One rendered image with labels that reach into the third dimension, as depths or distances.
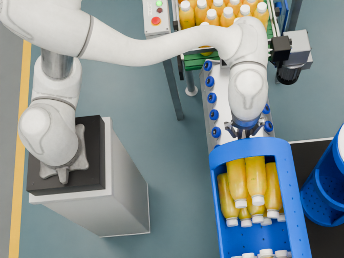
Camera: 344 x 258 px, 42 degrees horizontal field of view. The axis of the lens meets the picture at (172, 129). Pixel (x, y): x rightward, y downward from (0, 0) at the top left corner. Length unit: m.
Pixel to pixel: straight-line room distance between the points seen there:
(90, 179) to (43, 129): 0.29
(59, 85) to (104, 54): 0.51
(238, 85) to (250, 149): 0.34
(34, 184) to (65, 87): 0.40
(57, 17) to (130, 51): 0.18
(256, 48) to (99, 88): 1.91
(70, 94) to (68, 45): 0.57
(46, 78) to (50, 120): 0.14
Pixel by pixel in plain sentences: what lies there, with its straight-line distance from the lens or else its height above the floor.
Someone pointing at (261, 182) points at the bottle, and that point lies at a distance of 1.48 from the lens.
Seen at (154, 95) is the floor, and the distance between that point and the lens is 2.91.
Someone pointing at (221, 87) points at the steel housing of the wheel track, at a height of 0.93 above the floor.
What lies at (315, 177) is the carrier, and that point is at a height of 0.61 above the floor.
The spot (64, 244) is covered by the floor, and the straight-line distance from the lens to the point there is 2.76.
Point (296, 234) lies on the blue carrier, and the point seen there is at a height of 1.20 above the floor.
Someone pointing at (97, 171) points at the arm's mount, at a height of 1.09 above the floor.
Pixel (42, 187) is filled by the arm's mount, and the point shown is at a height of 1.09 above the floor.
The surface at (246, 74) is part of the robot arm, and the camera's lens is 1.15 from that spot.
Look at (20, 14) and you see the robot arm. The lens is 0.97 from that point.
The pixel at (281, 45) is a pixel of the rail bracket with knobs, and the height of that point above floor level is 1.00.
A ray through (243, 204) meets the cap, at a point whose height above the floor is 1.12.
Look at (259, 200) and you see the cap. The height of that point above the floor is 1.16.
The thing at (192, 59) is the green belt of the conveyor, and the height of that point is 0.90.
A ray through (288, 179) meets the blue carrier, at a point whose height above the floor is 1.19.
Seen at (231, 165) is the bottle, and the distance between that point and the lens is 1.52.
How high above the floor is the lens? 2.58
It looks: 67 degrees down
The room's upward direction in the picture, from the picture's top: 17 degrees counter-clockwise
